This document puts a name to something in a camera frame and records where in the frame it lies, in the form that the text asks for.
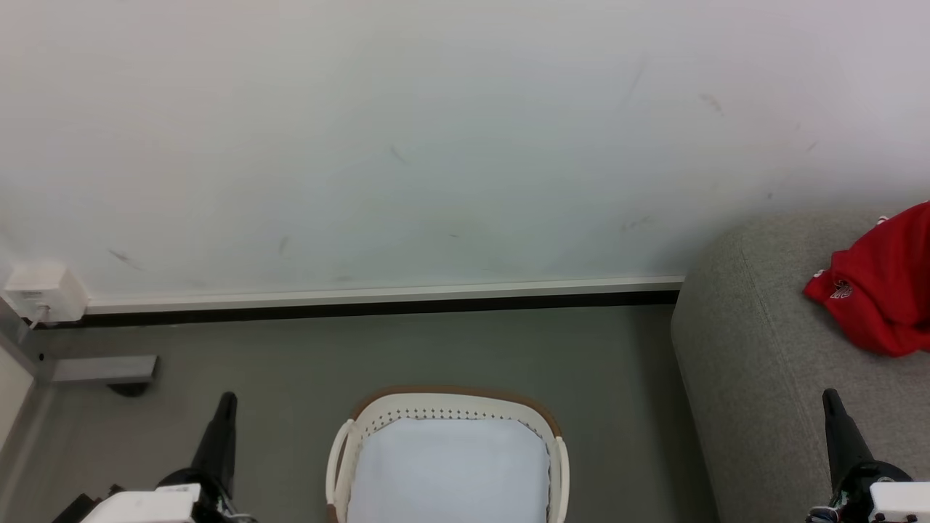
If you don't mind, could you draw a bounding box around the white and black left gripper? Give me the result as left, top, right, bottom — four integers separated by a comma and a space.
51, 392, 256, 523

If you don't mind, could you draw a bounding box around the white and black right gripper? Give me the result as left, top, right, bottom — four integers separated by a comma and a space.
805, 389, 930, 523

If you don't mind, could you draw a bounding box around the red and white garment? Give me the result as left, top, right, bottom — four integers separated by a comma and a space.
803, 201, 930, 358

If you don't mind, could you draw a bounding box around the grey fabric sofa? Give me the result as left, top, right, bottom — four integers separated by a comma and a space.
670, 208, 930, 523

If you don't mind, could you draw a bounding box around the white cabinet panel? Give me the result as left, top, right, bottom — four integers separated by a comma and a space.
0, 343, 37, 457

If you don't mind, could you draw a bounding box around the white baseboard with black strip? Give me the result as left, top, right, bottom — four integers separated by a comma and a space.
33, 275, 687, 328

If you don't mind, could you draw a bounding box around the white laundry basket brown rim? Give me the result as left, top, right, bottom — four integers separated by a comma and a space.
325, 386, 571, 523

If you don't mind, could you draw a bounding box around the grey metal frame leg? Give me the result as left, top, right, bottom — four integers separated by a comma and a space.
0, 296, 158, 388

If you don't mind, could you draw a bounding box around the white wall socket box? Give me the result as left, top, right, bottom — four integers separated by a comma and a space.
3, 263, 89, 323

